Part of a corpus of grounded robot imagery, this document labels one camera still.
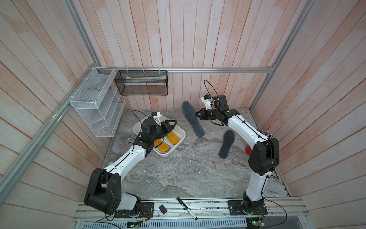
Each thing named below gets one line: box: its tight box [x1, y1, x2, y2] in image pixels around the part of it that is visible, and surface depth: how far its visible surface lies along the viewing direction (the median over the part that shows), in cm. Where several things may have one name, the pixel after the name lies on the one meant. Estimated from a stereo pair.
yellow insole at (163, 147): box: [153, 139, 170, 153], surface depth 96 cm
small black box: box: [158, 204, 168, 215], surface depth 76 cm
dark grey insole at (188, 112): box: [181, 100, 205, 138], surface depth 90 cm
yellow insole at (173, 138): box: [165, 131, 181, 145], surface depth 100 cm
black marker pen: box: [176, 197, 199, 221], surface depth 74 cm
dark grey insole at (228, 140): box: [218, 129, 235, 159], surface depth 100 cm
